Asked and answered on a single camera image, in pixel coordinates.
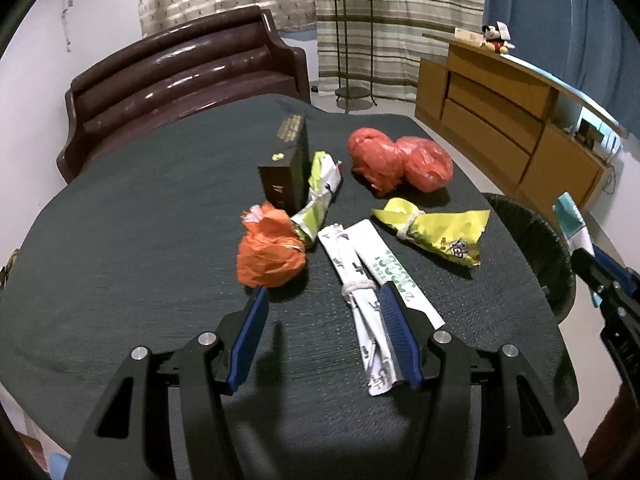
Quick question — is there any dark brown leather sofa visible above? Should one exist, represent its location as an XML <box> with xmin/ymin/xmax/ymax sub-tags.
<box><xmin>56</xmin><ymin>6</ymin><xmax>310</xmax><ymax>182</ymax></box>

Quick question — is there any orange plastic bag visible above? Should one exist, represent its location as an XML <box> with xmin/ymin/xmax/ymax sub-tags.
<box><xmin>236</xmin><ymin>202</ymin><xmax>306</xmax><ymax>288</ymax></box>

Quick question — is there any white paper wrapper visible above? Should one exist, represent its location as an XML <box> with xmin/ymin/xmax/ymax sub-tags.
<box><xmin>318</xmin><ymin>224</ymin><xmax>402</xmax><ymax>396</ymax></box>

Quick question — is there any small cardboard box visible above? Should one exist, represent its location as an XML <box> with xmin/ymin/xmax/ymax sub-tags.
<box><xmin>454</xmin><ymin>27</ymin><xmax>485</xmax><ymax>46</ymax></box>

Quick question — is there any wooden sideboard cabinet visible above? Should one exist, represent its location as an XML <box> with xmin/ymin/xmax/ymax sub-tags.
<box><xmin>414</xmin><ymin>39</ymin><xmax>628</xmax><ymax>217</ymax></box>

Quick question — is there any yellow snack bag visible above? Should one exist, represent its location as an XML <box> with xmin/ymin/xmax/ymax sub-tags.
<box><xmin>371</xmin><ymin>197</ymin><xmax>490</xmax><ymax>268</ymax></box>

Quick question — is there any dark brown gold box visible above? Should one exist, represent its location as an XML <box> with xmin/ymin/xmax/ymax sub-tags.
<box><xmin>258</xmin><ymin>115</ymin><xmax>310</xmax><ymax>216</ymax></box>

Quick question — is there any mickey mouse plush toy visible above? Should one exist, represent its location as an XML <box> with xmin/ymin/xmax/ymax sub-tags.
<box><xmin>480</xmin><ymin>21</ymin><xmax>515</xmax><ymax>54</ymax></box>

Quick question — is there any white green paper sleeve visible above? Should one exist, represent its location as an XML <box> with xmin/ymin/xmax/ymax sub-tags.
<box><xmin>346</xmin><ymin>220</ymin><xmax>445</xmax><ymax>330</ymax></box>

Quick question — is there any green white tied wrapper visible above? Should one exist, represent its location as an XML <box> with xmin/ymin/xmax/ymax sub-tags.
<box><xmin>292</xmin><ymin>151</ymin><xmax>343</xmax><ymax>248</ymax></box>

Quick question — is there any black trash bin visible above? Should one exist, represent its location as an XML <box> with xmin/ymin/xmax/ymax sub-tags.
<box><xmin>483</xmin><ymin>193</ymin><xmax>576</xmax><ymax>324</ymax></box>

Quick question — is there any striped beige curtain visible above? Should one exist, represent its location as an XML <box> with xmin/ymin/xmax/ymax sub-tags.
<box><xmin>138</xmin><ymin>0</ymin><xmax>485</xmax><ymax>102</ymax></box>

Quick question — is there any red plastic bag bundle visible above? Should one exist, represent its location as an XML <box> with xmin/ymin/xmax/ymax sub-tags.
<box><xmin>347</xmin><ymin>128</ymin><xmax>454</xmax><ymax>196</ymax></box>

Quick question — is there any light blue tube wrapper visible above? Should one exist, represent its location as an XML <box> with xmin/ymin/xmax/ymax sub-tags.
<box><xmin>551</xmin><ymin>192</ymin><xmax>604</xmax><ymax>309</ymax></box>

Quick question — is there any blue curtain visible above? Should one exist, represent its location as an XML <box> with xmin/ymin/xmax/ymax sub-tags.
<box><xmin>485</xmin><ymin>0</ymin><xmax>639</xmax><ymax>136</ymax></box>

